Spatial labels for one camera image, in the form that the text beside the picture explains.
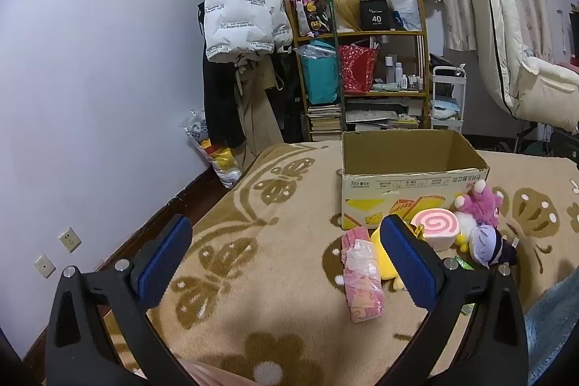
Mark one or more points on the pink plastic-wrapped packet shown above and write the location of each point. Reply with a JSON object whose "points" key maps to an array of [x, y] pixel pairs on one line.
{"points": [[362, 277]]}

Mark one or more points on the group of white toiletry bottles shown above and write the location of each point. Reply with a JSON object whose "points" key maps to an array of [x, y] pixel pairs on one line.
{"points": [[398, 74]]}

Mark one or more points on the red patterned bag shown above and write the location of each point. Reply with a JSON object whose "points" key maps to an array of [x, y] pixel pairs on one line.
{"points": [[357, 69]]}

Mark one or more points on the pink swirl roll plush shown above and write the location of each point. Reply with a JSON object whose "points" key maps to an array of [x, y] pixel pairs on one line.
{"points": [[436, 225]]}

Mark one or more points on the stack of books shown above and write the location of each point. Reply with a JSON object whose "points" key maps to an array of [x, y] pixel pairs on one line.
{"points": [[325, 123]]}

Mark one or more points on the yellow plush toy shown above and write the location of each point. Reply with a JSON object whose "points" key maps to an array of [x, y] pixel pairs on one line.
{"points": [[384, 264]]}

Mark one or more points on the green packet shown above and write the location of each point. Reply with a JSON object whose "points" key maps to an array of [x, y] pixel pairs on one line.
{"points": [[463, 263]]}

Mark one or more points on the black hanging coat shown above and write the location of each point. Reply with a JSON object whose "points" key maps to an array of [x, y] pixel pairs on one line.
{"points": [[221, 105]]}

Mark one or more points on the beige butterfly blanket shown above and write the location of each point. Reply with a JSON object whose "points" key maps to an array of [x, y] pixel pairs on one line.
{"points": [[280, 277]]}

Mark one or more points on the purple-haired plush doll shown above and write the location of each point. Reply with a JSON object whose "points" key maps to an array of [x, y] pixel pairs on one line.
{"points": [[488, 243]]}

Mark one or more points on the white rolling cart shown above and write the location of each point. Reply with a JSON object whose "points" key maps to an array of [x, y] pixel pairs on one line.
{"points": [[448, 71]]}

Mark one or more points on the beige hanging coat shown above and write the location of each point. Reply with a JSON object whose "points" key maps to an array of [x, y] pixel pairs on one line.
{"points": [[262, 114]]}

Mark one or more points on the blond wig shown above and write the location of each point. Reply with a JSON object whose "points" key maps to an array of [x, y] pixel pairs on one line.
{"points": [[348, 8]]}

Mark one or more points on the light blue fleece cloth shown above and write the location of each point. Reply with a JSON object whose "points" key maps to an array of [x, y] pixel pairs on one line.
{"points": [[556, 322]]}

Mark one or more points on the cream padded chair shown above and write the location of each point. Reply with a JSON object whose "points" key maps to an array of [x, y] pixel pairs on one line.
{"points": [[497, 28]]}

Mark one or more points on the pink cloth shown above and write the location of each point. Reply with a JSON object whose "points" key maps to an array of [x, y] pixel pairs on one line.
{"points": [[212, 377]]}

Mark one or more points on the black tote bag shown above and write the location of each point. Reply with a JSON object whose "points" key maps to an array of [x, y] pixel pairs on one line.
{"points": [[291, 110]]}

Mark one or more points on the light blue pillow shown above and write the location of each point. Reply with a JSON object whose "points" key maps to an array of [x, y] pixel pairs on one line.
{"points": [[445, 105]]}

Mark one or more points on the purple patterned bag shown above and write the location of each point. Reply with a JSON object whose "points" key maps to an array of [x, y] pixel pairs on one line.
{"points": [[312, 6]]}

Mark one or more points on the white wall socket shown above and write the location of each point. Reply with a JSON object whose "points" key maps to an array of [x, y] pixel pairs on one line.
{"points": [[45, 266], [69, 239]]}

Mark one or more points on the teal bag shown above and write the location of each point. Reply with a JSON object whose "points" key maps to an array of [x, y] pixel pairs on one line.
{"points": [[319, 78]]}

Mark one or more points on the white plush with yellow feet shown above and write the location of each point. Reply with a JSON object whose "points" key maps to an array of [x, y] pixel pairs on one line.
{"points": [[466, 232]]}

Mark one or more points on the wooden shelf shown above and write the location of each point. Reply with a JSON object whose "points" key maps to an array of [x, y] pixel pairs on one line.
{"points": [[384, 34]]}

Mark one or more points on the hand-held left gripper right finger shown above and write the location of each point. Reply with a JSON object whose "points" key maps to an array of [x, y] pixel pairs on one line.
{"points": [[409, 264]]}

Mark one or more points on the green pole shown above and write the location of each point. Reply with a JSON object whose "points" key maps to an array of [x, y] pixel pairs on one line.
{"points": [[337, 65]]}

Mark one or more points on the cardboard box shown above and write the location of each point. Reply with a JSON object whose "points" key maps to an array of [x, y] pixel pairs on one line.
{"points": [[407, 187]]}

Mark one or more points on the black monitor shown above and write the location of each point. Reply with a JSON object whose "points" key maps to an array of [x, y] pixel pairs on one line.
{"points": [[574, 33]]}

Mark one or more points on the black box white print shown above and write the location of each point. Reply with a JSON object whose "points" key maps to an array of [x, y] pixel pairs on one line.
{"points": [[375, 22]]}

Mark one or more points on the pink fluffy plush toy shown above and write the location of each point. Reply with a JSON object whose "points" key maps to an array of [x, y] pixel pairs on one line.
{"points": [[484, 203]]}

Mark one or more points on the plastic bag of yellow toys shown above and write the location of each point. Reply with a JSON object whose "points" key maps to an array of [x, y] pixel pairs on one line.
{"points": [[221, 162]]}

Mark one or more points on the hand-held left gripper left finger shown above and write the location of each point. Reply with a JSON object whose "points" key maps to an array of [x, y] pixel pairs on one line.
{"points": [[165, 259]]}

